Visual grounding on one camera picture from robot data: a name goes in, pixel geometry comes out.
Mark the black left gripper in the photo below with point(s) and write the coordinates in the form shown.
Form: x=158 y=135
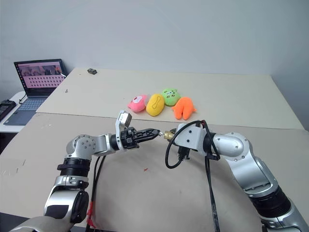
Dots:
x=128 y=139

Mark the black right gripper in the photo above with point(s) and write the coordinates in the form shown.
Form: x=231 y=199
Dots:
x=183 y=152

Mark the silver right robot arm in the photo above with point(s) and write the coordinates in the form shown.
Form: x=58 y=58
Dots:
x=243 y=157

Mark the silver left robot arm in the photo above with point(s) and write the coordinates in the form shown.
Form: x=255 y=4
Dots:
x=83 y=146

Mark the orange plush toy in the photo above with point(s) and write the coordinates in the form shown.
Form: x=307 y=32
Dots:
x=184 y=108

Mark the yellow plush toy with bone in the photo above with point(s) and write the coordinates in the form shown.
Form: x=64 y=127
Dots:
x=155 y=105

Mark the pink plush toy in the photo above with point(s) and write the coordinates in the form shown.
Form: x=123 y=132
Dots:
x=137 y=104

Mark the green plush toy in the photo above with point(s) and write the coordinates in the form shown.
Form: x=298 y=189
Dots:
x=171 y=96

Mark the large beige cardboard sheet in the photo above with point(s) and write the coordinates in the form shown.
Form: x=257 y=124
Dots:
x=193 y=96
x=144 y=188

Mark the small black box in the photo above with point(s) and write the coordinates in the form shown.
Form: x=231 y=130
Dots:
x=92 y=71

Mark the open grey laptop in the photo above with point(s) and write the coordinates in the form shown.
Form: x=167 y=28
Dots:
x=36 y=82

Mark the grey rounded robot body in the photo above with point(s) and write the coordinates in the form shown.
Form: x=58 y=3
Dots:
x=36 y=224

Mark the black device with display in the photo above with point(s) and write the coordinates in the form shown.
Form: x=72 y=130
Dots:
x=6 y=107

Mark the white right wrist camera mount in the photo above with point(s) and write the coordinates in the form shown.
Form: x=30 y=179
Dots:
x=190 y=136

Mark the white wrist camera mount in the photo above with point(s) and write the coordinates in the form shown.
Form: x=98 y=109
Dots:
x=190 y=136
x=122 y=120

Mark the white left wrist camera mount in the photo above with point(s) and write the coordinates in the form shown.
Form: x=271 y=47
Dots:
x=122 y=120

